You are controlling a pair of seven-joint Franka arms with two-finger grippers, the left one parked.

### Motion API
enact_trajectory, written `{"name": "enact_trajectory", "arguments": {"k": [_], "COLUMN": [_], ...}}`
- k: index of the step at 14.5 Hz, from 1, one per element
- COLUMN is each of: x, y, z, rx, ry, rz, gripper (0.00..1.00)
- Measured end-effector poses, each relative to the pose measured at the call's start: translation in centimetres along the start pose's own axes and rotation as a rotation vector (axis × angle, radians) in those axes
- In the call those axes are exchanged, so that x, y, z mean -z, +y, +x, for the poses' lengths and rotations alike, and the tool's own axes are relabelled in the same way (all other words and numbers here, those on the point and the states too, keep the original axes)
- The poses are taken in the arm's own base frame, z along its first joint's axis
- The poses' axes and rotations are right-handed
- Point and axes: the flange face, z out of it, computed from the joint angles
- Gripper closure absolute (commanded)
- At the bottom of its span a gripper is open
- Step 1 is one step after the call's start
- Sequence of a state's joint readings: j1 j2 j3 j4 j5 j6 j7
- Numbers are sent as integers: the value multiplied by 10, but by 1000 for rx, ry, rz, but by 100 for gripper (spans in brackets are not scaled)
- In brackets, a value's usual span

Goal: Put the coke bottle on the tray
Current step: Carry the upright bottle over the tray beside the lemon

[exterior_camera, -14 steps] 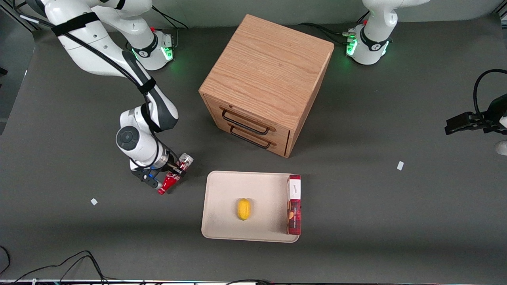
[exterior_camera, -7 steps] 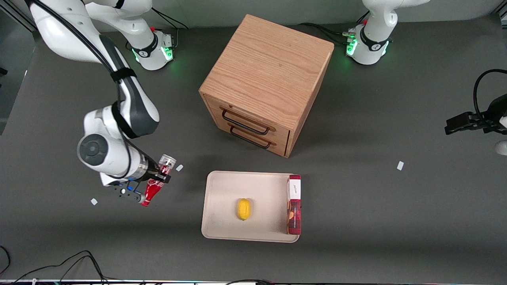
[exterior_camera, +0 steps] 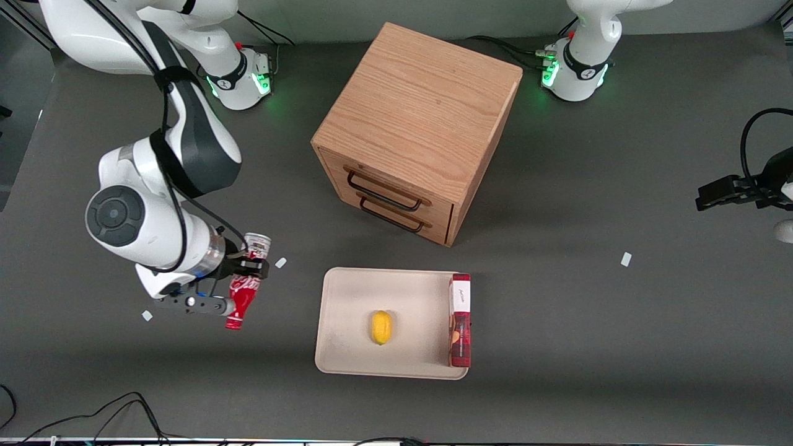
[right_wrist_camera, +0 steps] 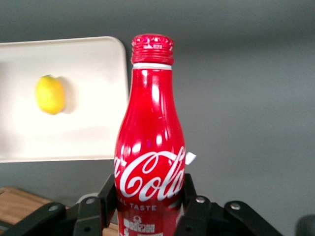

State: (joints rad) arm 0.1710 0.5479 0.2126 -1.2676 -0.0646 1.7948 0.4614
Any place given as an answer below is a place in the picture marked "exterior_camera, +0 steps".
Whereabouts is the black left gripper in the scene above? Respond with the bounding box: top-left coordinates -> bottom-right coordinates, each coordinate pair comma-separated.
694,146 -> 793,212

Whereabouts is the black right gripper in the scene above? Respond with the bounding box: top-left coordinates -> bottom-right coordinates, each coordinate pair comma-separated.
212,238 -> 271,282

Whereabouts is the red coke bottle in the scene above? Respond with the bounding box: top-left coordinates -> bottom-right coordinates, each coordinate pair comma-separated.
224,232 -> 273,331

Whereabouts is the beige plastic tray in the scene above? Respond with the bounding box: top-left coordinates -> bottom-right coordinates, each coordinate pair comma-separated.
314,267 -> 470,380

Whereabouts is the yellow lemon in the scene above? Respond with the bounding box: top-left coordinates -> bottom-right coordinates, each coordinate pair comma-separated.
370,310 -> 393,346

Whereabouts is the red snack box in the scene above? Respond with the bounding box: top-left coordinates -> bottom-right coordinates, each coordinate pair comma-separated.
448,273 -> 472,369

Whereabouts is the wooden drawer cabinet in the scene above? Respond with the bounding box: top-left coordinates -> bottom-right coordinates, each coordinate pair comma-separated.
310,22 -> 524,248

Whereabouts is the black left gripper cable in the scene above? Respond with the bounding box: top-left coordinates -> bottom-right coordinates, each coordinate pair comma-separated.
740,108 -> 793,181

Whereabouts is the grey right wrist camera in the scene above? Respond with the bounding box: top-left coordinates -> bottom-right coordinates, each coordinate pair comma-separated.
153,290 -> 237,318

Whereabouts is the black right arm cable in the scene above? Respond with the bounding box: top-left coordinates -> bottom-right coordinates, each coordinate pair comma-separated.
84,0 -> 250,274

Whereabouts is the black metal drawer handle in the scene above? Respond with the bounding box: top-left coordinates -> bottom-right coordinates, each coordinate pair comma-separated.
359,197 -> 426,234
346,170 -> 423,212

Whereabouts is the black floor cable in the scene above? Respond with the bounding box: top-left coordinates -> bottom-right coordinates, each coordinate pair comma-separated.
17,391 -> 171,446
0,383 -> 17,432
352,436 -> 429,446

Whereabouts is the black right base cable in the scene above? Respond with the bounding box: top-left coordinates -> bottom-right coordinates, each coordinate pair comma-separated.
234,11 -> 297,76

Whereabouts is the black base cable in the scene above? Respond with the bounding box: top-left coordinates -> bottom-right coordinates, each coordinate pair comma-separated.
466,17 -> 580,72
234,11 -> 297,76

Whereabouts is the black left base cable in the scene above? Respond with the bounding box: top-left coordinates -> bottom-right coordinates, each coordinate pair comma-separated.
466,17 -> 580,72

